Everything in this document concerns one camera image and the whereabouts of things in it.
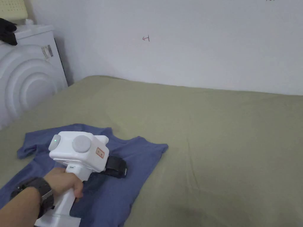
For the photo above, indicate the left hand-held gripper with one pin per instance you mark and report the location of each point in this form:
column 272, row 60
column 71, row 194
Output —
column 78, row 151

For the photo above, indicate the blue shirt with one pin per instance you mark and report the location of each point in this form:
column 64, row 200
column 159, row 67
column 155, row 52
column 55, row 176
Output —
column 132, row 160

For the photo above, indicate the person's left hand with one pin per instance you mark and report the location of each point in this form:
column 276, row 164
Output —
column 64, row 181

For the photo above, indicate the white washing machine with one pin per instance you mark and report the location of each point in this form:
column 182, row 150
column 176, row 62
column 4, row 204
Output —
column 30, row 78

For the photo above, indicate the bed with pale green sheet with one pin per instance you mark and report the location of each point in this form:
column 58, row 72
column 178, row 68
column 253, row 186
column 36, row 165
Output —
column 213, row 153

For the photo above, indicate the black cloth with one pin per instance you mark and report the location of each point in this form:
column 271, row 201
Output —
column 7, row 32

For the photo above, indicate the pale yellow perforated board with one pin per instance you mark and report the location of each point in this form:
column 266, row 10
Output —
column 13, row 9

